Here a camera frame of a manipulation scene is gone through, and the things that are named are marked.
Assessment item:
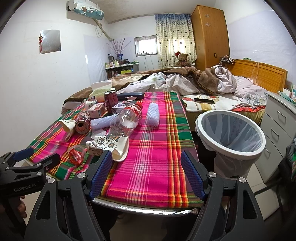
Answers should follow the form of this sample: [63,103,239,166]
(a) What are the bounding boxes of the light purple duvet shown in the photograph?
[118,65,268,105]

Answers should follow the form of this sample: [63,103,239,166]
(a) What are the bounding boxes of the wooden wardrobe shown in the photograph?
[191,5,230,70]

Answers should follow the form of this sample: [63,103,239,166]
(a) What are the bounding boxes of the dark red can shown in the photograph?
[104,90,118,113]

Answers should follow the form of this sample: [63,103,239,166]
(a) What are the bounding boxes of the purple white small carton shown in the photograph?
[111,101,130,113]

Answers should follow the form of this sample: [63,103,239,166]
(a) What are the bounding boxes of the floral bed sheet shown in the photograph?
[181,94,265,113]

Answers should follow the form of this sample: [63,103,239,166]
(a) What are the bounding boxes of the vase with branches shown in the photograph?
[107,38,131,61]

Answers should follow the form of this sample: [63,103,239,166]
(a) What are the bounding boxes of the lavender foam fruit net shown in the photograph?
[90,114,118,132]

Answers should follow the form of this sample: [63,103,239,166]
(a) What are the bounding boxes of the cream paper cup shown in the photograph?
[59,120,76,142]

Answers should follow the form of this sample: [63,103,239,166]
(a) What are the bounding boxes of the dark blue glasses case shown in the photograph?
[117,92,144,101]

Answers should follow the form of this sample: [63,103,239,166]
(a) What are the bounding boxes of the small window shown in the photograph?
[134,35,158,57]

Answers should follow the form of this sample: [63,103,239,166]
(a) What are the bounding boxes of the cluttered shelf desk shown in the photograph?
[105,62,139,79]

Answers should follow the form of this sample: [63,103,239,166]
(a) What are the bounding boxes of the tissue pack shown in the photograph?
[89,80,115,102]

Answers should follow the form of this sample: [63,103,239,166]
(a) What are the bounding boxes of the items on cabinet top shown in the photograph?
[278,84,296,104]

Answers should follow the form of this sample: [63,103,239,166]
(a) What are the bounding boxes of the clothes pile on chair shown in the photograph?
[278,138,295,182]

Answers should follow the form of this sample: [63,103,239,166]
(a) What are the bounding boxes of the white yogurt cup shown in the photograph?
[84,99,98,111]

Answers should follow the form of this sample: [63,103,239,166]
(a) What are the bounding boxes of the grey drawer cabinet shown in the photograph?
[255,92,296,183]

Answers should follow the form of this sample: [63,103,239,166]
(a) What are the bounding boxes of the teddy bear with red hat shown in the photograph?
[175,51,192,67]

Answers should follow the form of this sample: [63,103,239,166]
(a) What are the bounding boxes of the red cartoon can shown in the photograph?
[75,110,90,135]

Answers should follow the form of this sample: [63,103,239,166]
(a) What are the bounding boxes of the brown blanket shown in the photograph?
[111,67,219,95]

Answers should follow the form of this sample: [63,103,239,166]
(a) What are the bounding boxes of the black smartphone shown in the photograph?
[194,98,215,104]

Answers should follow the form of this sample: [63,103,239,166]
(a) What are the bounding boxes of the clear plastic cup lid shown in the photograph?
[91,129,107,140]

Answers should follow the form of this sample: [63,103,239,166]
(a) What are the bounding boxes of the wall air conditioner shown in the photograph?
[67,0,104,21]

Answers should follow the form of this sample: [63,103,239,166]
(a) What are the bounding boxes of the printed paper bowl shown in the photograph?
[86,136,129,162]

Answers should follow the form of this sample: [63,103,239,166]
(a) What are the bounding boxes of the person's left hand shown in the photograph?
[9,196,27,219]

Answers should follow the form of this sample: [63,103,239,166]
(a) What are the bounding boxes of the wooden headboard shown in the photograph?
[222,59,287,93]

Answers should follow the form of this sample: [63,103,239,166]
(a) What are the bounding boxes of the clear cola plastic bottle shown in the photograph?
[108,103,142,137]

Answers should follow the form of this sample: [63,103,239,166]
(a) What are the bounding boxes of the silver wall panel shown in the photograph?
[39,30,61,54]

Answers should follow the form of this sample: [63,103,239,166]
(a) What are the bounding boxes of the pink plaid tablecloth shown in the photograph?
[29,92,202,209]

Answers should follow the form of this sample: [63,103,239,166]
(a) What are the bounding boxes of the patterned curtain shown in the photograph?
[155,14,197,69]

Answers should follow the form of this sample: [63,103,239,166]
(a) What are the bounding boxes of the white round trash bin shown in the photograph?
[195,110,266,179]

